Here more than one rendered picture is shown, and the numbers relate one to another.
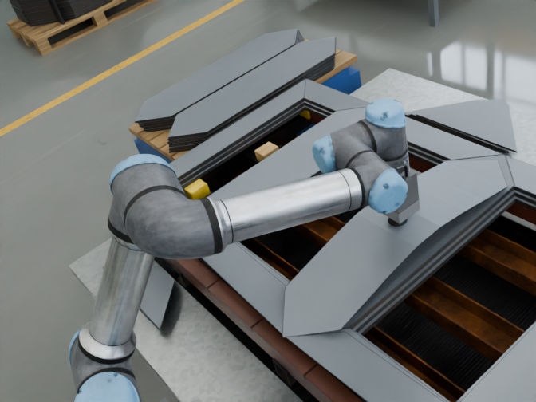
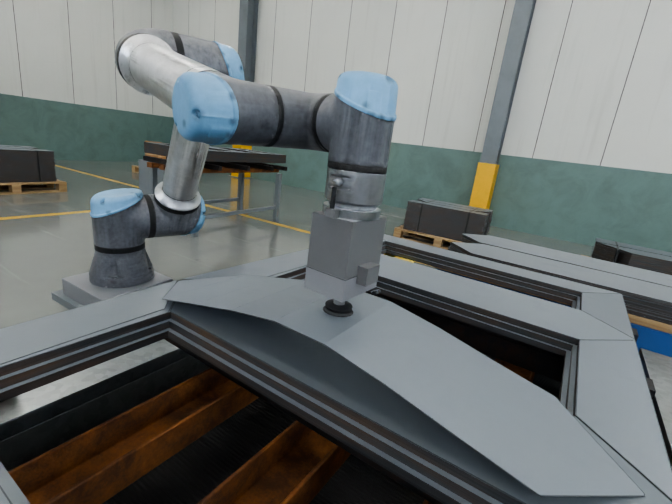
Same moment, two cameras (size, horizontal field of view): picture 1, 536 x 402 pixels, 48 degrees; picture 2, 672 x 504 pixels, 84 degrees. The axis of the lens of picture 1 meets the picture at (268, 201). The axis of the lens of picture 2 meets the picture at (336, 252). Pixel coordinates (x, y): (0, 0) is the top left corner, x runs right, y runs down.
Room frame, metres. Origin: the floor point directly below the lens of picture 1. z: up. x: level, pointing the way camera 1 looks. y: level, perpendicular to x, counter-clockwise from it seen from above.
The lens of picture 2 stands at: (0.74, -0.68, 1.14)
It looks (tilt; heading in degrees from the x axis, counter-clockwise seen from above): 16 degrees down; 60
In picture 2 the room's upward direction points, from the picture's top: 7 degrees clockwise
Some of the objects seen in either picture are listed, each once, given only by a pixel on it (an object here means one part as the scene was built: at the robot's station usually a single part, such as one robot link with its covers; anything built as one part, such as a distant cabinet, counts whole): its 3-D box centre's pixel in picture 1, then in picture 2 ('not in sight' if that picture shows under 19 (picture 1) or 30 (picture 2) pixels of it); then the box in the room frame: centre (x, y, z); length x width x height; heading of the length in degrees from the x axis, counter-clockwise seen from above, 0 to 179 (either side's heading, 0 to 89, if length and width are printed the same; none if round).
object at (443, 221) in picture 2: not in sight; (447, 224); (4.55, 2.98, 0.26); 1.20 x 0.80 x 0.53; 123
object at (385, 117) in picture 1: (385, 129); (361, 124); (1.00, -0.27, 1.16); 0.09 x 0.08 x 0.11; 103
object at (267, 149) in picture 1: (267, 153); not in sight; (1.58, -0.04, 0.79); 0.06 x 0.05 x 0.04; 118
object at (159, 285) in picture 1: (146, 283); not in sight; (1.27, 0.40, 0.70); 0.39 x 0.12 x 0.04; 28
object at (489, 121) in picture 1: (470, 116); not in sight; (1.50, -0.67, 0.77); 0.45 x 0.20 x 0.04; 28
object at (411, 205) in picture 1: (398, 186); (352, 249); (1.00, -0.28, 1.01); 0.10 x 0.09 x 0.16; 116
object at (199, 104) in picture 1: (241, 84); (570, 272); (2.03, -0.03, 0.82); 0.80 x 0.40 x 0.06; 118
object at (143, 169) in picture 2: not in sight; (165, 181); (1.25, 5.55, 0.29); 0.62 x 0.43 x 0.57; 138
